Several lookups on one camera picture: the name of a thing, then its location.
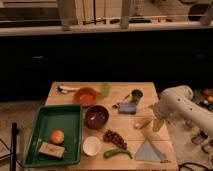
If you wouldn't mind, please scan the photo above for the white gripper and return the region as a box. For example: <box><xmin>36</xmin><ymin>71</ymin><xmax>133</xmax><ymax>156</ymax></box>
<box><xmin>153</xmin><ymin>101</ymin><xmax>170</xmax><ymax>132</ymax></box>

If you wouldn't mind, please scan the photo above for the yellow banana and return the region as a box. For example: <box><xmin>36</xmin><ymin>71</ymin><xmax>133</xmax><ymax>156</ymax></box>
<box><xmin>134</xmin><ymin>116</ymin><xmax>153</xmax><ymax>129</ymax></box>

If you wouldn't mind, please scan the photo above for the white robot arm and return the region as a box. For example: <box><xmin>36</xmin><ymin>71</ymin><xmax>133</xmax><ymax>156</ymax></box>
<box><xmin>153</xmin><ymin>85</ymin><xmax>213</xmax><ymax>137</ymax></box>

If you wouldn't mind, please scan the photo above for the dark purple bowl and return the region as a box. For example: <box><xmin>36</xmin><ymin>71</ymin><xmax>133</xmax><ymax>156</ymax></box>
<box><xmin>84</xmin><ymin>105</ymin><xmax>109</xmax><ymax>129</ymax></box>

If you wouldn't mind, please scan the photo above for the small white bowl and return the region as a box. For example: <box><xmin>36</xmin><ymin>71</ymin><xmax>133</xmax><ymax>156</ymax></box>
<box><xmin>83</xmin><ymin>136</ymin><xmax>101</xmax><ymax>156</ymax></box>

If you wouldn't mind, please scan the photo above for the orange bowl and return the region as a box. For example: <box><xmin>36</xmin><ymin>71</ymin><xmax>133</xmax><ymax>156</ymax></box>
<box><xmin>73</xmin><ymin>87</ymin><xmax>98</xmax><ymax>107</ymax></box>

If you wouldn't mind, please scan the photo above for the dark metal cup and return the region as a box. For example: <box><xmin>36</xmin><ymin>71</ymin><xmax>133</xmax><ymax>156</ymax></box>
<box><xmin>131</xmin><ymin>89</ymin><xmax>143</xmax><ymax>104</ymax></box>

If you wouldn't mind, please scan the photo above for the grey folded cloth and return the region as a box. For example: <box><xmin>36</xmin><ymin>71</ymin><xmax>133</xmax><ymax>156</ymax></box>
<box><xmin>134</xmin><ymin>139</ymin><xmax>167</xmax><ymax>163</ymax></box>

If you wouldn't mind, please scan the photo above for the metal spoon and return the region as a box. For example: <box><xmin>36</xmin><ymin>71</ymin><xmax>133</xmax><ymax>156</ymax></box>
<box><xmin>112</xmin><ymin>94</ymin><xmax>130</xmax><ymax>109</ymax></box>

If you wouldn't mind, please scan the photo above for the bunch of dark grapes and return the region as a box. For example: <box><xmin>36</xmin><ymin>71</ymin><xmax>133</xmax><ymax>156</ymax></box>
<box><xmin>103</xmin><ymin>130</ymin><xmax>127</xmax><ymax>149</ymax></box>

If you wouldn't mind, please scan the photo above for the green plastic cup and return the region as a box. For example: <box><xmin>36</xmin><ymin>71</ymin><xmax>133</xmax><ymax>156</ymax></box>
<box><xmin>100</xmin><ymin>83</ymin><xmax>110</xmax><ymax>98</ymax></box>

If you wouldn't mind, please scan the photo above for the green cucumber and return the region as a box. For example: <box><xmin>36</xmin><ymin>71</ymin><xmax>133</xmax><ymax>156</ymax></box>
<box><xmin>103</xmin><ymin>148</ymin><xmax>132</xmax><ymax>159</ymax></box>

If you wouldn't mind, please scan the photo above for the red yellow apple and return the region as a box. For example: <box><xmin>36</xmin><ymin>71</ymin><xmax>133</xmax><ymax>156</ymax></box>
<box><xmin>50</xmin><ymin>130</ymin><xmax>64</xmax><ymax>144</ymax></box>

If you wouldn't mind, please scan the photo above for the green plastic tray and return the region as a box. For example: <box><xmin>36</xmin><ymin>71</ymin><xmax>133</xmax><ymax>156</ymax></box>
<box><xmin>23</xmin><ymin>104</ymin><xmax>83</xmax><ymax>168</ymax></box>

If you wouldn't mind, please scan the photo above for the brown sponge block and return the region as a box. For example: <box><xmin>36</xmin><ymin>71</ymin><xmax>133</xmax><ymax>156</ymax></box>
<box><xmin>39</xmin><ymin>142</ymin><xmax>65</xmax><ymax>158</ymax></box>

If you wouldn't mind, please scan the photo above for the black stand post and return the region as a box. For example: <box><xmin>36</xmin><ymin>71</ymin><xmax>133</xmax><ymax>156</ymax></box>
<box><xmin>10</xmin><ymin>123</ymin><xmax>19</xmax><ymax>171</ymax></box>

